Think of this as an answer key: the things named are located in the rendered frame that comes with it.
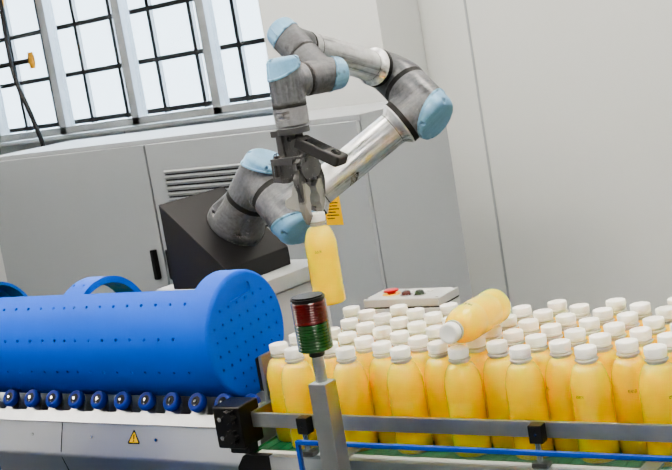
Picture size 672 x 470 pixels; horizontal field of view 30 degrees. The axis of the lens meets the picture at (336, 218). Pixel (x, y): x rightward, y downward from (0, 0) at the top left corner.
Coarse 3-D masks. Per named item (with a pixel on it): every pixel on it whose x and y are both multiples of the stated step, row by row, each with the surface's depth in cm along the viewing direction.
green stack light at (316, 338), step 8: (328, 320) 224; (296, 328) 223; (304, 328) 222; (312, 328) 221; (320, 328) 222; (328, 328) 223; (296, 336) 224; (304, 336) 222; (312, 336) 222; (320, 336) 222; (328, 336) 223; (304, 344) 222; (312, 344) 222; (320, 344) 222; (328, 344) 223; (304, 352) 223; (312, 352) 222
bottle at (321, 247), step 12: (312, 228) 273; (324, 228) 273; (312, 240) 272; (324, 240) 272; (312, 252) 273; (324, 252) 272; (336, 252) 274; (312, 264) 273; (324, 264) 272; (336, 264) 274; (312, 276) 274; (324, 276) 273; (336, 276) 274; (312, 288) 276; (324, 288) 273; (336, 288) 274; (336, 300) 274
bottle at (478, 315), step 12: (468, 300) 238; (480, 300) 237; (492, 300) 239; (504, 300) 242; (456, 312) 232; (468, 312) 232; (480, 312) 234; (492, 312) 237; (504, 312) 241; (468, 324) 231; (480, 324) 232; (492, 324) 237; (468, 336) 231
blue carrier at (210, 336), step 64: (0, 320) 305; (64, 320) 292; (128, 320) 281; (192, 320) 271; (256, 320) 283; (0, 384) 312; (64, 384) 299; (128, 384) 287; (192, 384) 276; (256, 384) 281
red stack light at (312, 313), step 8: (304, 304) 221; (312, 304) 221; (320, 304) 222; (296, 312) 222; (304, 312) 221; (312, 312) 221; (320, 312) 222; (296, 320) 222; (304, 320) 221; (312, 320) 221; (320, 320) 222
